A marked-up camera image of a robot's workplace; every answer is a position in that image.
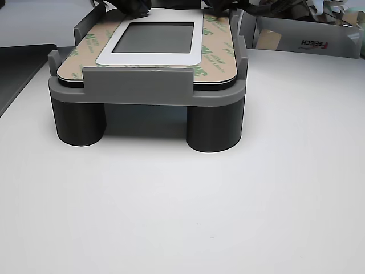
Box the black idle gripper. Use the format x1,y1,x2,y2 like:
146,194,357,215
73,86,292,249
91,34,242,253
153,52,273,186
112,0,252,19

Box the brown 3M tape liner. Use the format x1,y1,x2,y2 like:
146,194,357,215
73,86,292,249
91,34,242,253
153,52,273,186
58,7,238,84

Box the discarded brown film piece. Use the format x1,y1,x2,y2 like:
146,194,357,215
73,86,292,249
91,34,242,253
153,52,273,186
255,28,283,50

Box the crumpled discarded film scraps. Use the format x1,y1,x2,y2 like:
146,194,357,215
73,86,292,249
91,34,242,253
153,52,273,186
287,0,365,29

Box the white framed screen device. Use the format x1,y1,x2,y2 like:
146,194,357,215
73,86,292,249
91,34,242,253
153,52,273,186
56,7,239,92

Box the grey fixture with dark legs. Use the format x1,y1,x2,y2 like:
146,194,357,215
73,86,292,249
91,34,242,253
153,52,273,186
47,4,250,154

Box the grey Feetech cardboard box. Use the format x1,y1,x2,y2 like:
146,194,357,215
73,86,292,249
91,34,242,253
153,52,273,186
238,11,364,59

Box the black braided cable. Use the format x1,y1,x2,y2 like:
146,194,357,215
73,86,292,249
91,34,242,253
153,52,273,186
247,0,289,17

